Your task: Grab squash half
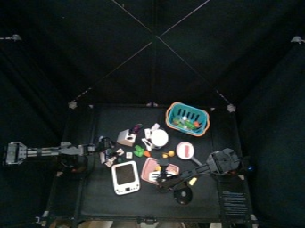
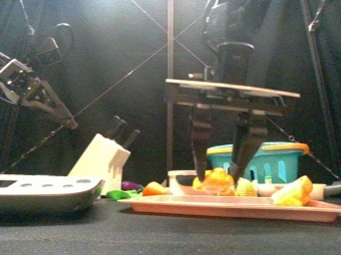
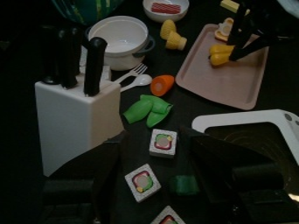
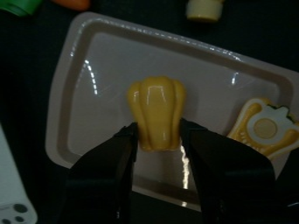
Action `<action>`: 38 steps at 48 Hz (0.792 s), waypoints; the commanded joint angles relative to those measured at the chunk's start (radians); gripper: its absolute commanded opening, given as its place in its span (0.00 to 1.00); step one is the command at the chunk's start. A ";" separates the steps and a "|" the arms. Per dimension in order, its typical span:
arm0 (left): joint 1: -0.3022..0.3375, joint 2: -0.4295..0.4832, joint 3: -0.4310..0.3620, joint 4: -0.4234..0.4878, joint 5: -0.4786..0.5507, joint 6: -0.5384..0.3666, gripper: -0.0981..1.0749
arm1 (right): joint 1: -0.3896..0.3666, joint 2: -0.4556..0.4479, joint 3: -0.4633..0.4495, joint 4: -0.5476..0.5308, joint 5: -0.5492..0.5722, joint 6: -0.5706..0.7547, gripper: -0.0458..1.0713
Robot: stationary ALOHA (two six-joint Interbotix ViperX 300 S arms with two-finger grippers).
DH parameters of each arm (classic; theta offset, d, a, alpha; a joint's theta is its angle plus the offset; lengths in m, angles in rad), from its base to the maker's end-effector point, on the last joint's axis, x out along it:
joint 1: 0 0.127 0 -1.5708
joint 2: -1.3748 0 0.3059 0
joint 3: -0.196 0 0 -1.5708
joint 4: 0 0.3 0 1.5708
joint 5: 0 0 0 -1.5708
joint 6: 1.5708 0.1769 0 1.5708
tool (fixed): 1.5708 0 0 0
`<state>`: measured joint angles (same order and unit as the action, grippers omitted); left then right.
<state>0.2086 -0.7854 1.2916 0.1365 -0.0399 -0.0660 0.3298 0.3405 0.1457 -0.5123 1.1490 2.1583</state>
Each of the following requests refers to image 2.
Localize slanted metal frame pole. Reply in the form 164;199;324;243
300;0;341;160

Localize white toy pot black window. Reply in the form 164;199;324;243
168;169;211;196

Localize black knife handle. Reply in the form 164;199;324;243
104;115;122;138
112;119;130;142
124;128;142;150

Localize vertical metal frame pole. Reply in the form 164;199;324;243
166;0;176;182

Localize purple toy food piece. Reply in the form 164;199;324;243
122;180;145;192

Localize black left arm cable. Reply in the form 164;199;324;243
53;22;77;52

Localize white toy pan grey handle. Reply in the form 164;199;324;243
256;181;341;200

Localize grey white kitchen scale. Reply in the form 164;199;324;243
0;173;108;214

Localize pale yellow toy food piece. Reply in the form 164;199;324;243
235;177;259;197

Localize yellow orange toy squash wedge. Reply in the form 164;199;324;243
271;174;315;207

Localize teal basket with yellow handles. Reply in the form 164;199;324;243
205;141;312;185

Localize green toy food piece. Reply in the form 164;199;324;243
106;188;145;201

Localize small orange toy food piece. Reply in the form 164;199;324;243
142;180;170;197

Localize white knife block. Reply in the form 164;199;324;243
68;132;133;196

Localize pink plastic tray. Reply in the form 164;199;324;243
118;194;341;223

